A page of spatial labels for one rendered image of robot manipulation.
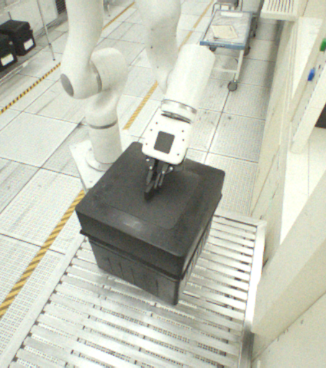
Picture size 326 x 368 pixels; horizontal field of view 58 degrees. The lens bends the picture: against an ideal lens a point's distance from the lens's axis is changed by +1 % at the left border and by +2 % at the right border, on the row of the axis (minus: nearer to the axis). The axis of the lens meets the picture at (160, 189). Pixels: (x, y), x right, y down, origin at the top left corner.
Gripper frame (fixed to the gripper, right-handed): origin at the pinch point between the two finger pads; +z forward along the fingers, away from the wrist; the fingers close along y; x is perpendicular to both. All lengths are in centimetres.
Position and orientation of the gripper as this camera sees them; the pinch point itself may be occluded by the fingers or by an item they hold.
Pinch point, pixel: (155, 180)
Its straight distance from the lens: 71.0
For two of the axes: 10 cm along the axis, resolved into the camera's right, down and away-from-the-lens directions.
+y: 8.9, 3.4, -3.0
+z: -3.2, 9.4, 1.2
